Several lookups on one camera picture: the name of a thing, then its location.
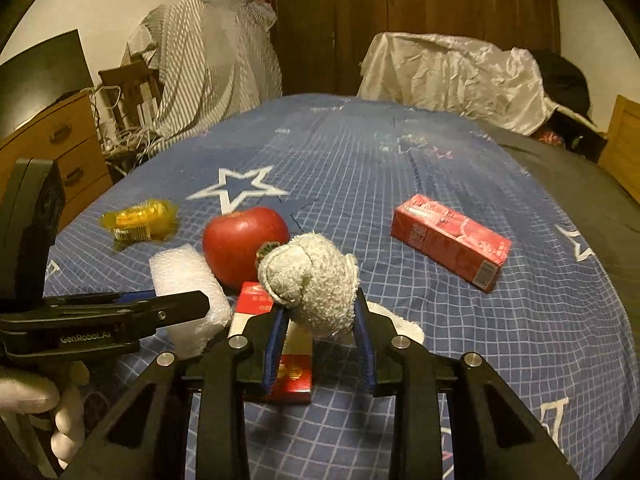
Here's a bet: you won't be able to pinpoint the white foam roll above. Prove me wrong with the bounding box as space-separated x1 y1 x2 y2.
149 245 232 360

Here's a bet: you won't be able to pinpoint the pink red carton box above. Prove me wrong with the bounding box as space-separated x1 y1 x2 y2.
390 194 511 292

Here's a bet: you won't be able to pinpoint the white gloved hand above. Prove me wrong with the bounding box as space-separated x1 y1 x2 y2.
1 361 90 469

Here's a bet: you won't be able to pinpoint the red apple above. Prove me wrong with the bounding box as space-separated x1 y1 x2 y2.
202 206 290 290

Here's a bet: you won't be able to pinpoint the red cigarette pack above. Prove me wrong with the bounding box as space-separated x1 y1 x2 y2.
229 282 312 404

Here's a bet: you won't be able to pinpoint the wooden chest of drawers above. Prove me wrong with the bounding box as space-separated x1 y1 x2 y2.
0 90 113 229

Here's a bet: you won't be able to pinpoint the blue star-pattern bedsheet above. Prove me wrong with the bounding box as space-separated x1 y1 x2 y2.
44 94 639 479

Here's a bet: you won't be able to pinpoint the wooden chair back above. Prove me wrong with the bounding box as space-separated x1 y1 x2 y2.
99 60 163 129

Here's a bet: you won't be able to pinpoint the black flat television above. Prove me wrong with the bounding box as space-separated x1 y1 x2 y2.
0 29 93 138

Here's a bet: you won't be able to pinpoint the striped cloth cover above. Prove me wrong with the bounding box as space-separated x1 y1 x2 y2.
124 0 282 157

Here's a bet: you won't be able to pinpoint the dark grey bed cover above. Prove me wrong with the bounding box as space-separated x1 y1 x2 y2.
478 122 640 339

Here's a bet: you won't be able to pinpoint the wooden bed headboard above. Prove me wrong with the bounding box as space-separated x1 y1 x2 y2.
598 94 640 200

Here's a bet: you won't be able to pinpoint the dark wooden door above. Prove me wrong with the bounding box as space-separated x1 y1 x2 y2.
265 0 336 96

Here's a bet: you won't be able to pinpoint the silver satin cloth cover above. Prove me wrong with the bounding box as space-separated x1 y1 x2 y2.
357 32 597 136

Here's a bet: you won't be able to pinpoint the black clothes pile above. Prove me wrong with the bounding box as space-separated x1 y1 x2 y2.
530 50 591 118

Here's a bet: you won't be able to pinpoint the dark wooden wardrobe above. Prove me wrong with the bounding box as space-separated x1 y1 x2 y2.
335 0 561 96

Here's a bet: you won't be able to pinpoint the tangled white cables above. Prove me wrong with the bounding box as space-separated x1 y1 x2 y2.
81 84 162 166

